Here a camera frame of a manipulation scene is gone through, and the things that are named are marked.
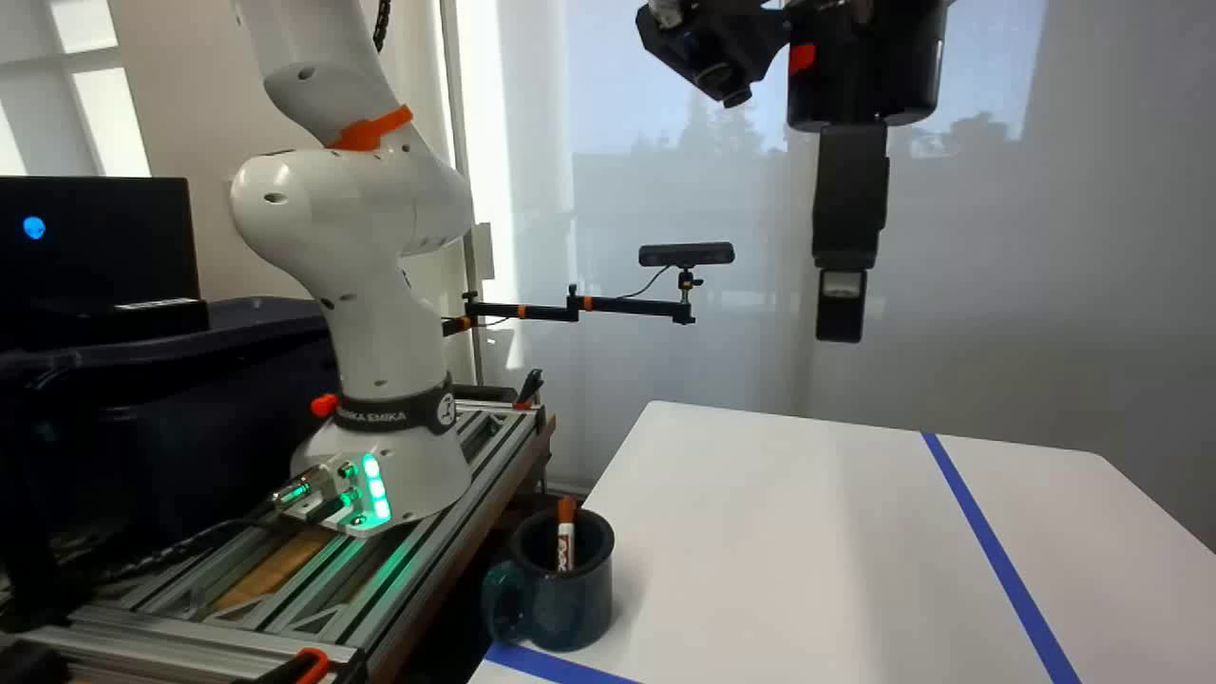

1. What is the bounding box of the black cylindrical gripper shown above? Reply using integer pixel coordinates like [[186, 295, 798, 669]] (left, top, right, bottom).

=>
[[782, 0, 954, 346]]

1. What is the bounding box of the long blue tape strip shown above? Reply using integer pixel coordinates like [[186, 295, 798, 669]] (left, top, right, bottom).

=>
[[920, 431, 1082, 684]]

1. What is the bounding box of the dark blue speckled mug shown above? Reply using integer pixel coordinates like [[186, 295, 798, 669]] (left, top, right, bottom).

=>
[[480, 505, 621, 659]]

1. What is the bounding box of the short blue tape strip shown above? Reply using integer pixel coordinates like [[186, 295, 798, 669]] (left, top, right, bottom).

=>
[[481, 638, 644, 684]]

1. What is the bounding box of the aluminium profile robot stand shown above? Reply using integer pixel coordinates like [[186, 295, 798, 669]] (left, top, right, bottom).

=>
[[24, 391, 560, 684]]

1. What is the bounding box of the orange clamp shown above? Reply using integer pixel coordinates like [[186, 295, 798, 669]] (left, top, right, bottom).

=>
[[288, 642, 336, 684]]

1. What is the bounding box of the black storage bin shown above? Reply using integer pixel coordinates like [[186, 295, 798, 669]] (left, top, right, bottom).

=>
[[0, 295, 341, 624]]

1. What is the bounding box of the black monitor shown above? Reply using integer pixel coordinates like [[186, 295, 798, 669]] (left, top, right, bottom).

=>
[[0, 173, 200, 318]]

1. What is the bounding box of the black bar camera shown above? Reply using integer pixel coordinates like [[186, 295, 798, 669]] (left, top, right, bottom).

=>
[[633, 239, 736, 268]]

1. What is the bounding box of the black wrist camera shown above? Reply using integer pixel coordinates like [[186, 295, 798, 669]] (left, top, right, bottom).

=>
[[631, 0, 796, 111]]

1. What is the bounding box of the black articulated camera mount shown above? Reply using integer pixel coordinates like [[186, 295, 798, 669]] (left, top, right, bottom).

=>
[[442, 266, 703, 339]]

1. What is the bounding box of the black clamp handle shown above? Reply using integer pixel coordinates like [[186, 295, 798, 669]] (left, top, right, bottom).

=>
[[511, 365, 549, 417]]

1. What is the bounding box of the orange cable strap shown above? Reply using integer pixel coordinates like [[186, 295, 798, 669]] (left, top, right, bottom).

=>
[[323, 102, 419, 157]]

